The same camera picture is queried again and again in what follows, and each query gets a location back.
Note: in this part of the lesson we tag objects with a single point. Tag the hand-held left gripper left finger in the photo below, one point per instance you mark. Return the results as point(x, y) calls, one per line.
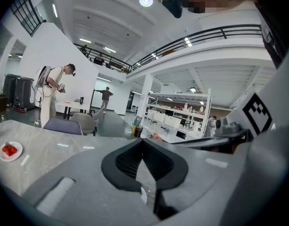
point(109, 167)

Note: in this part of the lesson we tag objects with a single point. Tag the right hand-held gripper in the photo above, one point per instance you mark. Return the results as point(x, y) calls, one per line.
point(274, 168)

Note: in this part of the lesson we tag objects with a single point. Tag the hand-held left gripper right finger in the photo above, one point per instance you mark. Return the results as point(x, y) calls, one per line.
point(175, 171)

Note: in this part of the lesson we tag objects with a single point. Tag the white plate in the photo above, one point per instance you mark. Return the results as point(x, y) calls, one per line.
point(17, 155)

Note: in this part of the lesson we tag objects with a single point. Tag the grey chair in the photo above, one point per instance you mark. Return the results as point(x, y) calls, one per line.
point(84, 122)

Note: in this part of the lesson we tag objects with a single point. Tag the white storage shelf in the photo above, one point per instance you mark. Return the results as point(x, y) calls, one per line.
point(182, 116)

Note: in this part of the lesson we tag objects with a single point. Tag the blue-grey chair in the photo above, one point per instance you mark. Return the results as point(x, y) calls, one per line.
point(61, 126)

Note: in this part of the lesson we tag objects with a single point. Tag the black bottle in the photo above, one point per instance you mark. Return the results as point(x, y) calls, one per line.
point(82, 100)

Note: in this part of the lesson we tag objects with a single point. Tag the white table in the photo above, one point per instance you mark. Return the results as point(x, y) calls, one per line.
point(71, 105)

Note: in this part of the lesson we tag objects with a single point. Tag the white pillar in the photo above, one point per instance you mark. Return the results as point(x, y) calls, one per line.
point(145, 98)

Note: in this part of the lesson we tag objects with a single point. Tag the black wheeled machine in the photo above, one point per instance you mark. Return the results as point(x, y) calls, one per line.
point(22, 93)

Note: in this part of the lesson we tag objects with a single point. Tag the person's black shirt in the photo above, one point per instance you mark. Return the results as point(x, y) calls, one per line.
point(274, 32)

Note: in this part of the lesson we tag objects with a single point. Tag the black balcony railing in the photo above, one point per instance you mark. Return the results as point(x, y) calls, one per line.
point(205, 35)

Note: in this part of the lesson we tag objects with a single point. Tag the round ceiling light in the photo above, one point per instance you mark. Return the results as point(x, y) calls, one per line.
point(146, 1)

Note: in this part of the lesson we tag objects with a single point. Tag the black head-mounted camera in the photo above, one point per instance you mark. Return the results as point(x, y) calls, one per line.
point(172, 5)

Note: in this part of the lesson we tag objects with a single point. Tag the black grid window frame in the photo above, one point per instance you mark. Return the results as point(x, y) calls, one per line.
point(25, 10)

